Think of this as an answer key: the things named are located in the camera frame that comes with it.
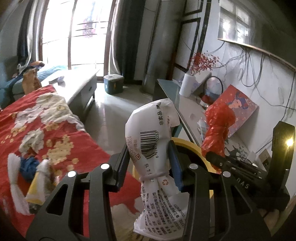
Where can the white printed plastic bag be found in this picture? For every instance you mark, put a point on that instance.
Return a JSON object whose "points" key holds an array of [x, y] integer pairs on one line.
{"points": [[147, 134]]}

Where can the dark right curtain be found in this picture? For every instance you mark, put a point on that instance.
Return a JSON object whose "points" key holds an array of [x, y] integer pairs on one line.
{"points": [[128, 24]]}

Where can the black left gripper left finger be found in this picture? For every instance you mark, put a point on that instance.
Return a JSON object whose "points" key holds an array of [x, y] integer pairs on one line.
{"points": [[79, 206]]}

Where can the yellow white snack wrapper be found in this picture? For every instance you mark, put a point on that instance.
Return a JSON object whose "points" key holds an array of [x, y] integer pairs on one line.
{"points": [[41, 187]]}

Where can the dark left curtain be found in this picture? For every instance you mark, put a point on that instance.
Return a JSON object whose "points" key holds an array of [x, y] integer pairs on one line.
{"points": [[25, 37]]}

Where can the white tied foam wrap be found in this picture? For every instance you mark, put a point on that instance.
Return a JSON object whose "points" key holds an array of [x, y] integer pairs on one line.
{"points": [[20, 203]]}

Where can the wooden coffee table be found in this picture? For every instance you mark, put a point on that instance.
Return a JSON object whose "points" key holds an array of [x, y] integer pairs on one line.
{"points": [[77, 87]]}

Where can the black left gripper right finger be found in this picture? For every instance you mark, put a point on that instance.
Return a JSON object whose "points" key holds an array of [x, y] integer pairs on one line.
{"points": [[218, 208]]}

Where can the dark curtain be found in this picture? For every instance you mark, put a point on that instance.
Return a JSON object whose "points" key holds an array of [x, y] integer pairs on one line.
{"points": [[128, 24], [25, 37]]}

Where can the round table mirror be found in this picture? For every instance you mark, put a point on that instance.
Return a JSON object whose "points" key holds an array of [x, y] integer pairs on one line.
{"points": [[213, 87]]}

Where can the girl portrait painting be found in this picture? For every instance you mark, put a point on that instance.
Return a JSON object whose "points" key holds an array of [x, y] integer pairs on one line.
{"points": [[242, 106]]}

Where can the red plastic bag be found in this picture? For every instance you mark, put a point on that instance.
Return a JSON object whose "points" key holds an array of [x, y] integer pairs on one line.
{"points": [[219, 118]]}

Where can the wall mounted television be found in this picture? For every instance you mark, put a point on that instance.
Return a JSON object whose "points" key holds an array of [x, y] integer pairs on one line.
{"points": [[260, 25]]}

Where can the blue storage stool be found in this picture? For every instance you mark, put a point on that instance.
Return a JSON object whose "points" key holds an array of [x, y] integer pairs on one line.
{"points": [[113, 83]]}

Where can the red artificial flowers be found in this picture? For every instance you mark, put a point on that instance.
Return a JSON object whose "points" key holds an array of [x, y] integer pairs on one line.
{"points": [[202, 62]]}

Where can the red floral blanket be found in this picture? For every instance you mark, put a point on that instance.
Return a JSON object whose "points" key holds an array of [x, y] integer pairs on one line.
{"points": [[41, 125]]}

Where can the yellow rimmed black trash bin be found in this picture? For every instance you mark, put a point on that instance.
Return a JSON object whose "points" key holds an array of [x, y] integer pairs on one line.
{"points": [[192, 148]]}

